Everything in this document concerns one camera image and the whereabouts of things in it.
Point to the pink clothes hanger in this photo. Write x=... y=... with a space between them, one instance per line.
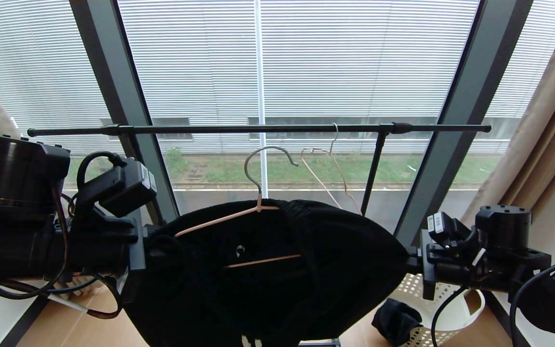
x=330 y=150
x=259 y=202

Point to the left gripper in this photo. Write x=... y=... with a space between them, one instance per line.
x=99 y=250

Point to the black clothes rack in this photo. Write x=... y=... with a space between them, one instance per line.
x=210 y=129

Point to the window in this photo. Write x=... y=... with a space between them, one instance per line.
x=354 y=58

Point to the black shorts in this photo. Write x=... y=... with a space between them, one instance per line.
x=268 y=299

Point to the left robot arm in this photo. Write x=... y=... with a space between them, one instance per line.
x=22 y=168

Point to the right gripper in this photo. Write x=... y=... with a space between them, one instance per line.
x=451 y=272

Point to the white laundry basket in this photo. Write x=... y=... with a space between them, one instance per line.
x=451 y=313

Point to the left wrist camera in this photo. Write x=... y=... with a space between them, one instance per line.
x=128 y=188

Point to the heap of clothes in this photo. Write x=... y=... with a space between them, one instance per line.
x=398 y=320

